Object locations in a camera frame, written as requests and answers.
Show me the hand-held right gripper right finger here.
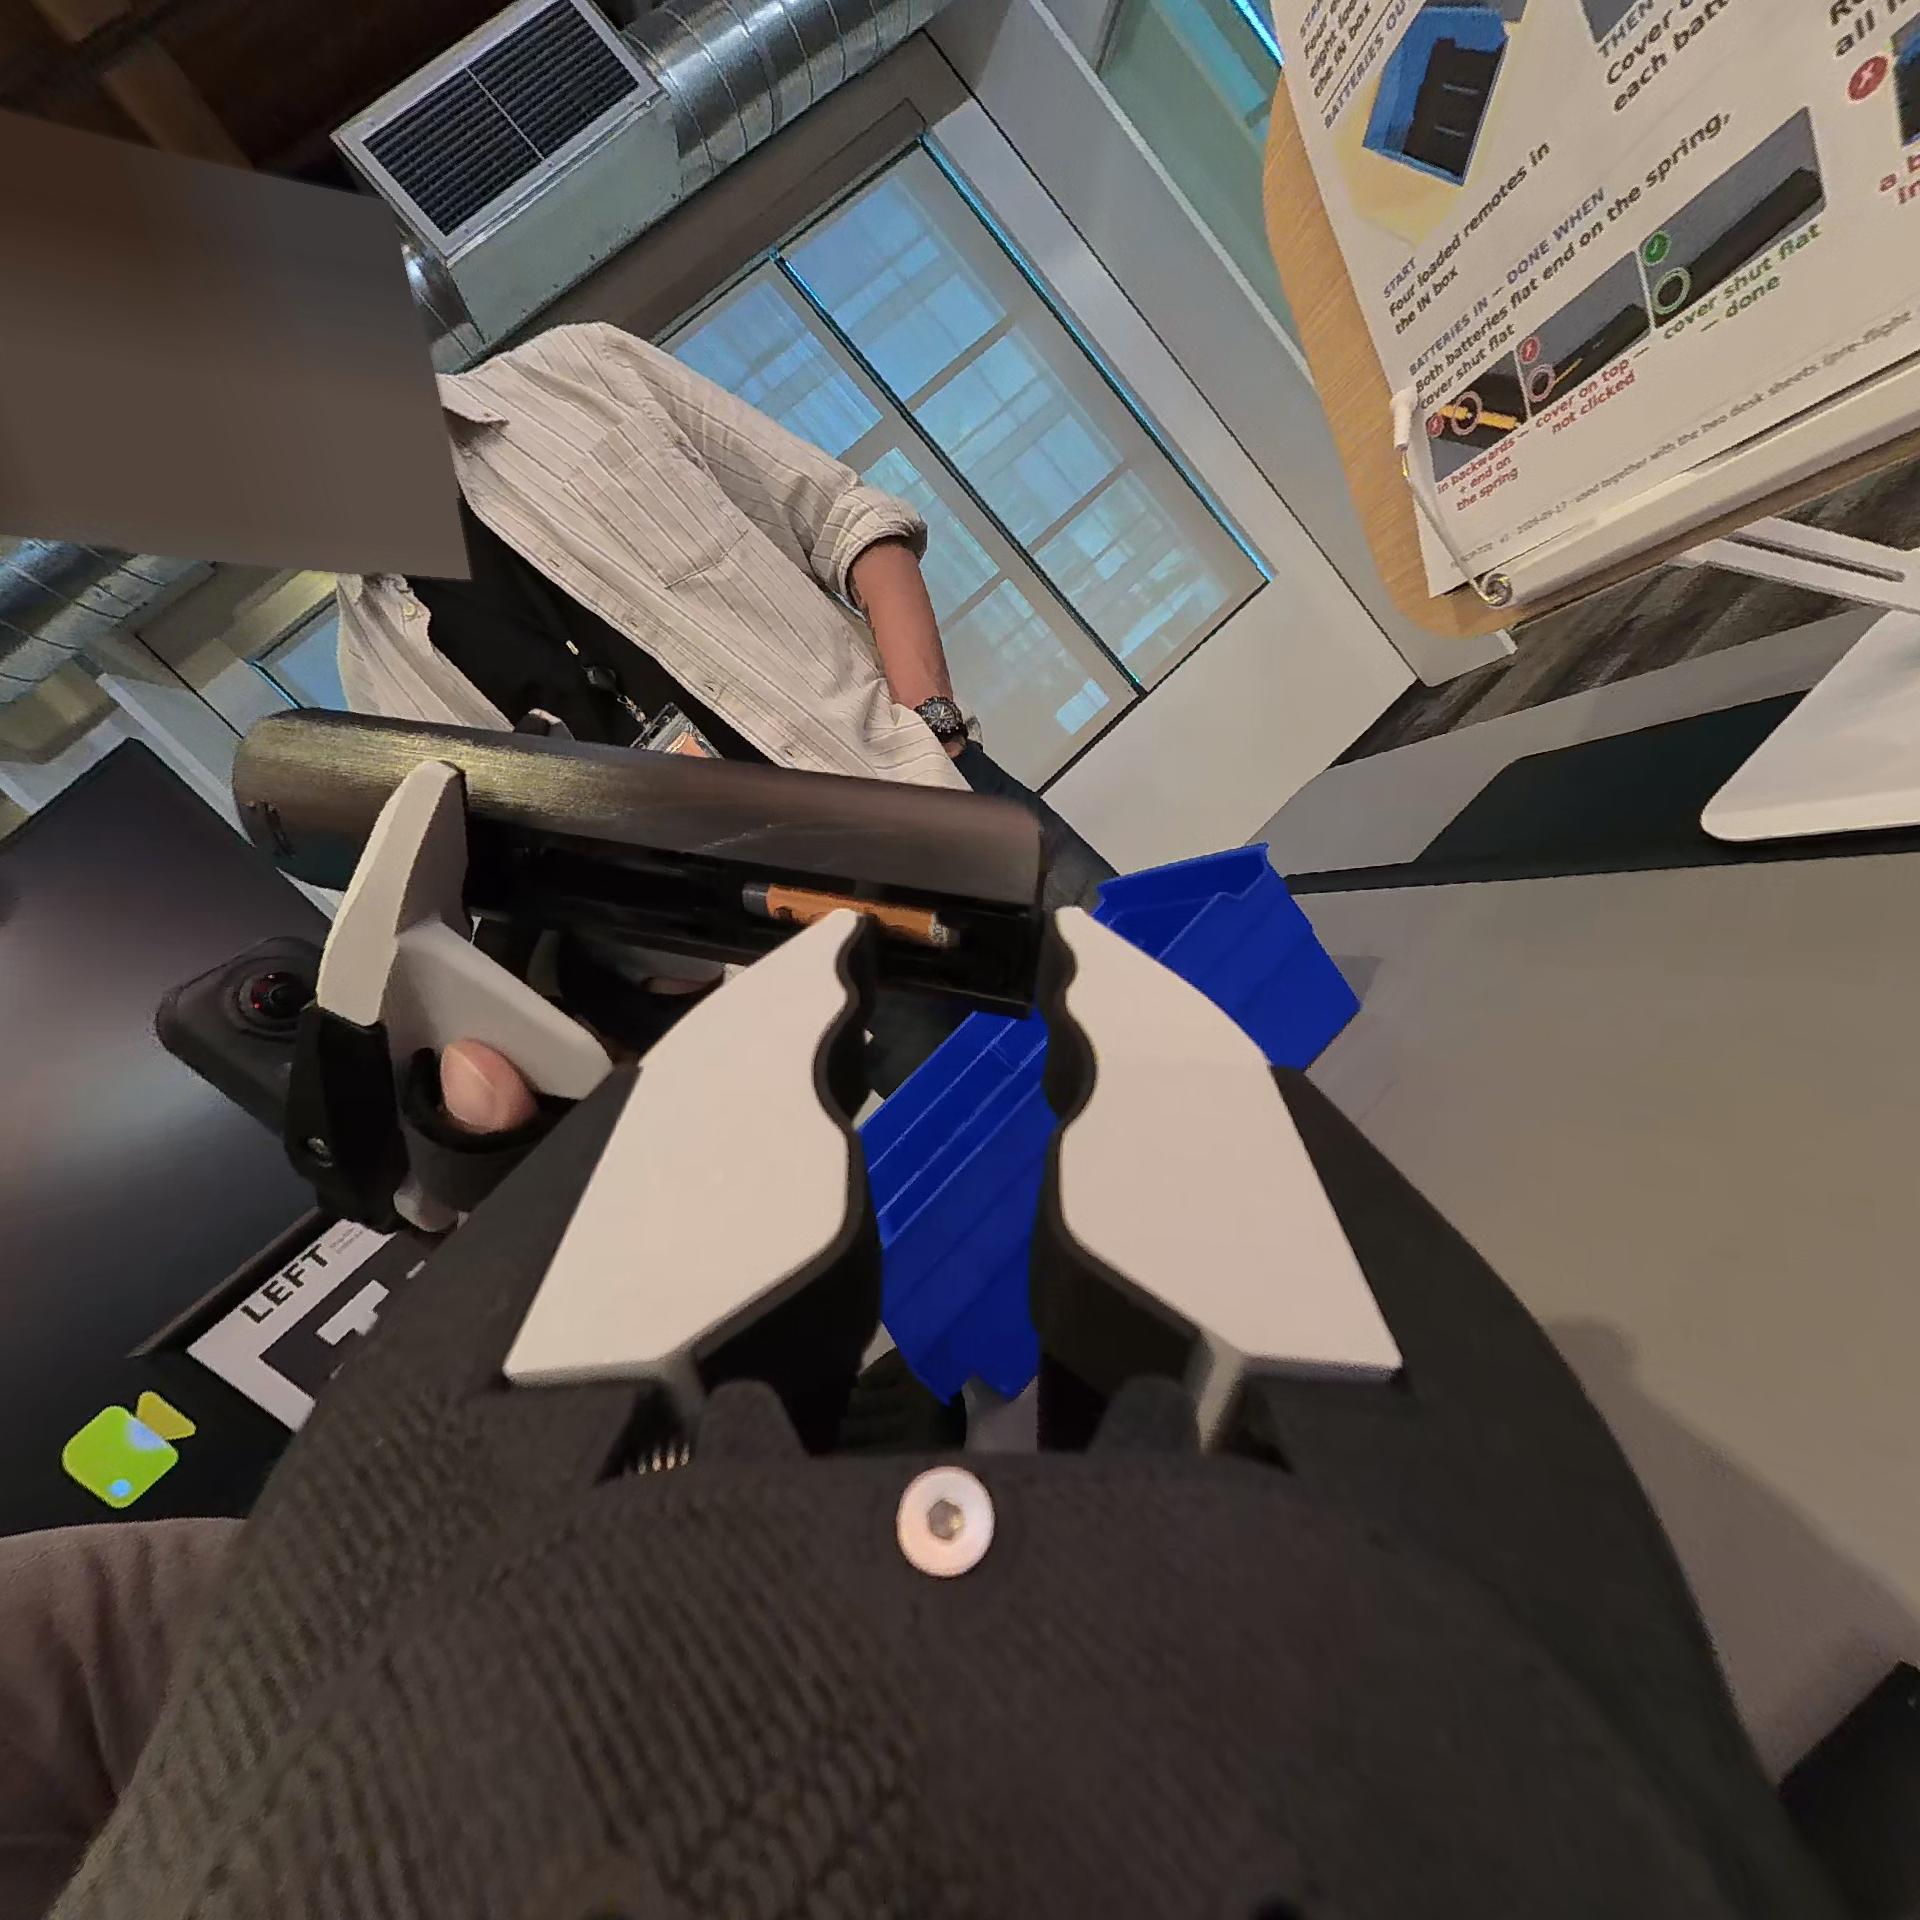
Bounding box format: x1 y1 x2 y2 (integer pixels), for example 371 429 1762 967
1027 906 1404 1406

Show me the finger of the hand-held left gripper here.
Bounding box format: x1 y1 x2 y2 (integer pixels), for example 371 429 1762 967
310 758 477 1036

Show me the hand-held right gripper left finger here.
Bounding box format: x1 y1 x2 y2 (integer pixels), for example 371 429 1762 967
506 906 881 1406

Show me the black remote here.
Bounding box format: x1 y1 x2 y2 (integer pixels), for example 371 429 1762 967
237 716 1124 995

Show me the orange AAA battery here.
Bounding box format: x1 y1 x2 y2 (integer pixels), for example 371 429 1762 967
740 877 968 950

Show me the person's left hand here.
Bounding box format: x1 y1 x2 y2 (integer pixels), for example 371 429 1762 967
406 1036 550 1233

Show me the blue plastic bin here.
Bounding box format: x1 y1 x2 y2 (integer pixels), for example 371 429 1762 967
854 842 1367 1413

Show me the white tag sign board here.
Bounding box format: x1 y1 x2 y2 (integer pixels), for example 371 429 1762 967
185 1217 456 1434

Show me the black mat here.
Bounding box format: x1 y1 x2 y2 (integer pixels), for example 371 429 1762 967
1404 688 1869 891

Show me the person's torso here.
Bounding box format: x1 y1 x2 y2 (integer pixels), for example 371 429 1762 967
0 1516 249 1920

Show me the white stand base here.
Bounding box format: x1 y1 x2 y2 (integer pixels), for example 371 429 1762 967
1703 525 1920 851

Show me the printed instruction poster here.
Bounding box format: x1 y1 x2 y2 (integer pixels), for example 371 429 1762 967
1279 0 1920 606

